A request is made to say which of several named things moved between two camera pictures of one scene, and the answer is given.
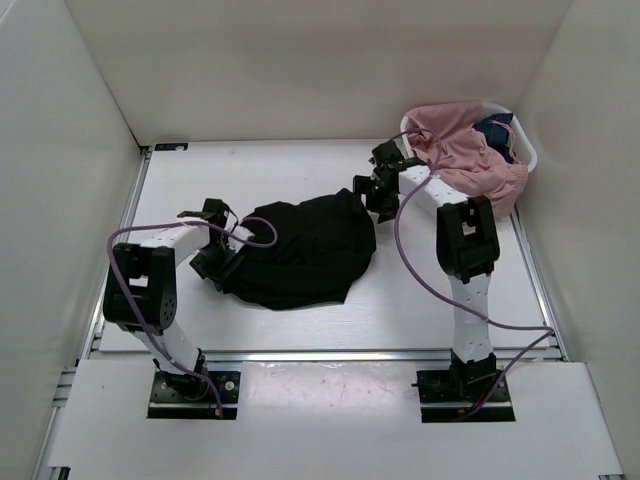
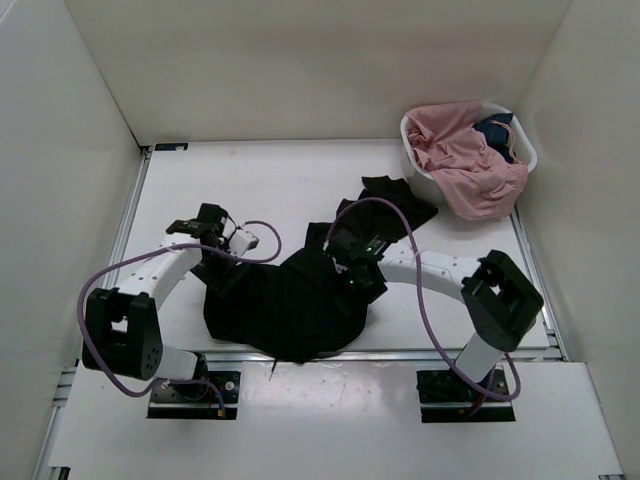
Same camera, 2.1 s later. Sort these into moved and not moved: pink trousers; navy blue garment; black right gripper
Moved: black right gripper
Not moved: pink trousers; navy blue garment
